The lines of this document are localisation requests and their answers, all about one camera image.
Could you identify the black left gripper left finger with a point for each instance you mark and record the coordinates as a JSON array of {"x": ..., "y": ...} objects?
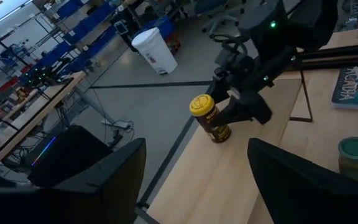
[{"x": 73, "y": 205}]

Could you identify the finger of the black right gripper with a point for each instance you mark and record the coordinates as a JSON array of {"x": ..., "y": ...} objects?
[
  {"x": 247, "y": 109},
  {"x": 219, "y": 91}
]

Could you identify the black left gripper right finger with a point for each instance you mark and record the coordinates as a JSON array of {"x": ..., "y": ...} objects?
[{"x": 315, "y": 199}]

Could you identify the yellow-lid spice jar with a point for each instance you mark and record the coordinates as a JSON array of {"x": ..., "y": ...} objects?
[{"x": 201, "y": 105}]

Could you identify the green-lid spice jar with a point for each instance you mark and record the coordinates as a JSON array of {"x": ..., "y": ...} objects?
[{"x": 355, "y": 149}]

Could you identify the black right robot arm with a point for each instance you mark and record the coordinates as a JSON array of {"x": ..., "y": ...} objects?
[{"x": 309, "y": 21}]

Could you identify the black computer case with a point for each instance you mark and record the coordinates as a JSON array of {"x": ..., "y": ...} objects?
[{"x": 70, "y": 155}]

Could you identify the office chair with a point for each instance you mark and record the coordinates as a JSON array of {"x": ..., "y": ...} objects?
[{"x": 217, "y": 12}]

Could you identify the white trash bin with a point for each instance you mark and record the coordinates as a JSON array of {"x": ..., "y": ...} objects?
[{"x": 154, "y": 49}]

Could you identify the blue storage bin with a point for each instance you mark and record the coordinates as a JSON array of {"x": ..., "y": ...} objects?
[{"x": 163, "y": 26}]

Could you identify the white power strip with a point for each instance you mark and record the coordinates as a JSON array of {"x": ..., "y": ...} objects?
[{"x": 117, "y": 124}]

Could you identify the wooden workbench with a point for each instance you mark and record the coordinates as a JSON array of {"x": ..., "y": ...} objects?
[{"x": 26, "y": 118}]

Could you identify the Acadia book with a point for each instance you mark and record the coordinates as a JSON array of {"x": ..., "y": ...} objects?
[{"x": 356, "y": 90}]

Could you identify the blue bin storage rack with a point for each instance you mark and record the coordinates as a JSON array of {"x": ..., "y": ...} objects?
[{"x": 82, "y": 29}]

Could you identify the black aluminium table frame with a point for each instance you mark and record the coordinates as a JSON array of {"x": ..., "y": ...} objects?
[{"x": 328, "y": 54}]

